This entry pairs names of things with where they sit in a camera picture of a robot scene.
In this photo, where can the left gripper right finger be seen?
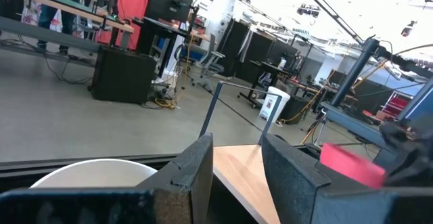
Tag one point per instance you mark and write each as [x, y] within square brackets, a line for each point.
[287, 183]

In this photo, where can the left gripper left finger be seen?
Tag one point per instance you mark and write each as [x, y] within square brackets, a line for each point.
[189, 183]

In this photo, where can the large white bowl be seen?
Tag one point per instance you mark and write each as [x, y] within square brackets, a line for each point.
[94, 175]

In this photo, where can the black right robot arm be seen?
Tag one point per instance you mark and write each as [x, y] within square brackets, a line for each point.
[412, 163]

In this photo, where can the red rectangular tag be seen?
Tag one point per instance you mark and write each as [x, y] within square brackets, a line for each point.
[352, 164]

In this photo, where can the black waste bin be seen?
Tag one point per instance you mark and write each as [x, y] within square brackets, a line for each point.
[294, 110]

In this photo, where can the white waste bin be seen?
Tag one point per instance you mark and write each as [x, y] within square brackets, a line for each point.
[274, 104]

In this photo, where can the black standing desk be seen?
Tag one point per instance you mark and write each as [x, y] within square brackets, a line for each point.
[267, 68]

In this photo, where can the grey office chair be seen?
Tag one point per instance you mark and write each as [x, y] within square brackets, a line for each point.
[209, 61]

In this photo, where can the black box case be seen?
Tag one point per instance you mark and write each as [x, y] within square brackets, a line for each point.
[121, 75]

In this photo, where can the black pole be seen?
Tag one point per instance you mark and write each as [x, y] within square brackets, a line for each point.
[355, 71]

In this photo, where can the red rack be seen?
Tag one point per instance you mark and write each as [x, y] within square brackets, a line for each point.
[397, 104]

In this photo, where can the black monitor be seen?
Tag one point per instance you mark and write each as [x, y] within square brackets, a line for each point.
[167, 0]

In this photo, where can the red curtain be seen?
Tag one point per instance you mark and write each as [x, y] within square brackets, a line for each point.
[133, 0]

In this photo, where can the long wooden-top workbench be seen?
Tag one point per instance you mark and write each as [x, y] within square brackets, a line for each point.
[67, 7]

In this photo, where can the person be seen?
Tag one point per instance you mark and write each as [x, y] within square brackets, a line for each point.
[45, 17]

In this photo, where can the floral print bag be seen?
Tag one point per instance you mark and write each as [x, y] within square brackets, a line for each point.
[30, 16]

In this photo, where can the wooden shelf with metal frame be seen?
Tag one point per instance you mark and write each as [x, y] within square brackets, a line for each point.
[236, 170]

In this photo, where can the black ceiling rail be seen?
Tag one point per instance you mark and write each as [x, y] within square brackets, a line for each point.
[324, 5]

